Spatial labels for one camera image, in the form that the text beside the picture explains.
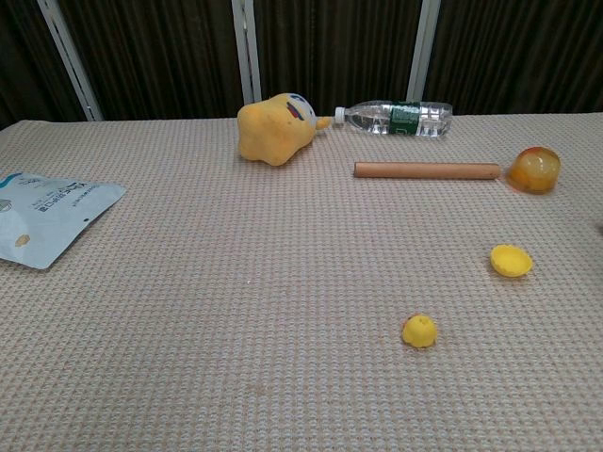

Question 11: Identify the dark brown curtain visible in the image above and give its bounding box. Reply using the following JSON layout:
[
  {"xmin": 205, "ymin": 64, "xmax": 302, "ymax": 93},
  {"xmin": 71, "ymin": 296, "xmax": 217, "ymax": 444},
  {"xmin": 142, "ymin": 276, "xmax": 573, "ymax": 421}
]
[{"xmin": 0, "ymin": 0, "xmax": 603, "ymax": 131}]

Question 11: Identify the yellow plush toy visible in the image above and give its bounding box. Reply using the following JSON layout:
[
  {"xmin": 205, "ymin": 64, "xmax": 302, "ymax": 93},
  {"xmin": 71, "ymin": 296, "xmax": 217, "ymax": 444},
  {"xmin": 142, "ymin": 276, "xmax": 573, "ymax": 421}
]
[{"xmin": 236, "ymin": 92, "xmax": 334, "ymax": 167}]

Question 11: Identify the brown wooden rod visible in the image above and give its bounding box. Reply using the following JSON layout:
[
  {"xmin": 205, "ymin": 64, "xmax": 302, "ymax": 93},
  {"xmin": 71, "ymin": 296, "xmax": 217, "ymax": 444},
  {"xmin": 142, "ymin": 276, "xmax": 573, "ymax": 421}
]
[{"xmin": 353, "ymin": 161, "xmax": 501, "ymax": 181}]

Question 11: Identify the orange transparent dome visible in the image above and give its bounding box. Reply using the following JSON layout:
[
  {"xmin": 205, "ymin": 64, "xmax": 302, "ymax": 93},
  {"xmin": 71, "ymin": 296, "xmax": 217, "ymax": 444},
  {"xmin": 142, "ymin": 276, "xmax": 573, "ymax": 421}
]
[{"xmin": 506, "ymin": 146, "xmax": 562, "ymax": 195}]

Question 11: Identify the beige woven table mat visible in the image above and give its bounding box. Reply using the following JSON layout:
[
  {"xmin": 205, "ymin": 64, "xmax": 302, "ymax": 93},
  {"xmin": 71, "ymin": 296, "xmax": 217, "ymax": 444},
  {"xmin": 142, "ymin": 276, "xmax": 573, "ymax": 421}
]
[{"xmin": 0, "ymin": 111, "xmax": 603, "ymax": 452}]

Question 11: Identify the clear plastic water bottle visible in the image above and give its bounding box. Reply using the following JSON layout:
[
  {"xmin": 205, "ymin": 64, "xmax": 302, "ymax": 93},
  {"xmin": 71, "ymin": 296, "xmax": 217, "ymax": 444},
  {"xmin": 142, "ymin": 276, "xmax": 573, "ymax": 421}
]
[{"xmin": 334, "ymin": 99, "xmax": 454, "ymax": 139}]

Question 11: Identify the white metal frame post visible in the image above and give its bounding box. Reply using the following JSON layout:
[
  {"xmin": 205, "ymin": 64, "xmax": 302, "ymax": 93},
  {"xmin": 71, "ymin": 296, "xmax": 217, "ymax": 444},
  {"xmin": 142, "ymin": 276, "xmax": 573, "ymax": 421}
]
[
  {"xmin": 405, "ymin": 0, "xmax": 442, "ymax": 103},
  {"xmin": 230, "ymin": 0, "xmax": 263, "ymax": 105},
  {"xmin": 36, "ymin": 0, "xmax": 104, "ymax": 121}
]

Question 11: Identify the yellow shallow bowl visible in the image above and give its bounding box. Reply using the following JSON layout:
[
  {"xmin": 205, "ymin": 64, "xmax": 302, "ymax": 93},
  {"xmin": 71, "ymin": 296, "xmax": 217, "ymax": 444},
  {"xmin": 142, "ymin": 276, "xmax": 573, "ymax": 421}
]
[{"xmin": 489, "ymin": 243, "xmax": 535, "ymax": 279}]

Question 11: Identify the light blue snack pouch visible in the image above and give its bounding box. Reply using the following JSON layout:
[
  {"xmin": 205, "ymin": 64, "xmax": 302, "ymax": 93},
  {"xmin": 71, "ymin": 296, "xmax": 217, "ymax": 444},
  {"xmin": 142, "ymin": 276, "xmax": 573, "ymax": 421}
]
[{"xmin": 0, "ymin": 171, "xmax": 128, "ymax": 270}]

